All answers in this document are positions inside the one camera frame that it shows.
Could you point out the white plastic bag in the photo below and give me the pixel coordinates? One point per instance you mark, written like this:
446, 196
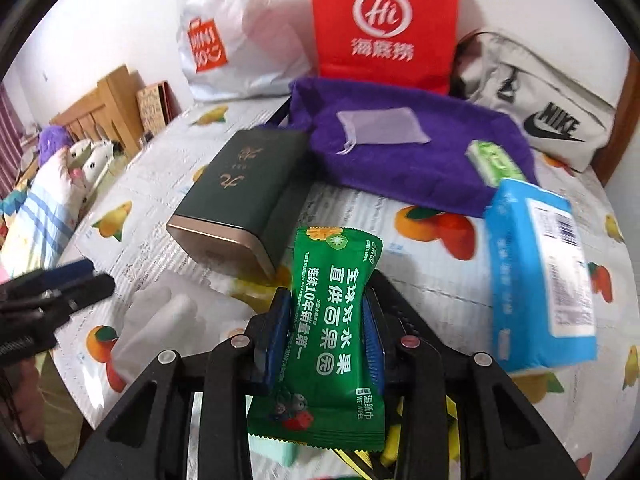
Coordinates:
240, 60

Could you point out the light green tissue pack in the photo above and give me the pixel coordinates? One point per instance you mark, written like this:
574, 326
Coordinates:
492, 162

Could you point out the blue tissue pack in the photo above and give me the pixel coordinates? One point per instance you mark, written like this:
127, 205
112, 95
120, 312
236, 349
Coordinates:
520, 270

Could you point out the purple plush toy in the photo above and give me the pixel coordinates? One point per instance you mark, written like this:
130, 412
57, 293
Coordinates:
52, 142

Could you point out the brown framed sign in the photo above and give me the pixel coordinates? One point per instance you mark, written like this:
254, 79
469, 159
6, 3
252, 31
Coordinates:
152, 107

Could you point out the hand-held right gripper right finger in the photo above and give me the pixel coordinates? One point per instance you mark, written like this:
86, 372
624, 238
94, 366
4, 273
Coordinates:
374, 335

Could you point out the dark green tin box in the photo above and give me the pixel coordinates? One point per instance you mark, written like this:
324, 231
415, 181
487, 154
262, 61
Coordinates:
235, 185

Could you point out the grey waist bag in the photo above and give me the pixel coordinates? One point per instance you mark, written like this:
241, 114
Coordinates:
550, 90

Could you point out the pink striped curtain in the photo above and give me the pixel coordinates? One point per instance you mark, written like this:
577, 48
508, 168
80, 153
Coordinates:
7, 135

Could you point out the khaki cloth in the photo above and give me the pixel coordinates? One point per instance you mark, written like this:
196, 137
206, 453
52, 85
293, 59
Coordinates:
60, 395

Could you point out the white plush toy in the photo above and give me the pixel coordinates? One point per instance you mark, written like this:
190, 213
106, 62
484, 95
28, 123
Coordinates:
150, 325

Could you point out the fruit print bed sheet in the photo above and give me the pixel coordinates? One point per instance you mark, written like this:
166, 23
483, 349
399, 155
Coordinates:
435, 280

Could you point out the wooden headboard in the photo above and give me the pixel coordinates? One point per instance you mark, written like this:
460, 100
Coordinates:
115, 105

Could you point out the green wet wipes packet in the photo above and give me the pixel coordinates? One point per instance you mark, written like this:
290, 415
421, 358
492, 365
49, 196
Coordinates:
330, 310

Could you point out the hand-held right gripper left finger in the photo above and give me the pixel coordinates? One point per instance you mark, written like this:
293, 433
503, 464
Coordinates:
280, 330

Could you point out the mint green packet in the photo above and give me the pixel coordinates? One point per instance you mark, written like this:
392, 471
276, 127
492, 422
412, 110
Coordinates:
272, 452

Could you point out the purple towel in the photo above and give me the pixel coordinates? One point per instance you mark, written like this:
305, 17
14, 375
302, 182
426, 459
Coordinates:
380, 170

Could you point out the red paper bag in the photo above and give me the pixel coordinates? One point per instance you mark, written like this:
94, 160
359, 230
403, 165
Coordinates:
385, 50

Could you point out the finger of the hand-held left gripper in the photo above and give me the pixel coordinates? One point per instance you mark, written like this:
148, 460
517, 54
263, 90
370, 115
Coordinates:
70, 270
80, 295

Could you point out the lavender organza pouch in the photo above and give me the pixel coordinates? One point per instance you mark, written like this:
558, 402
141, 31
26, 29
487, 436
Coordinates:
385, 127

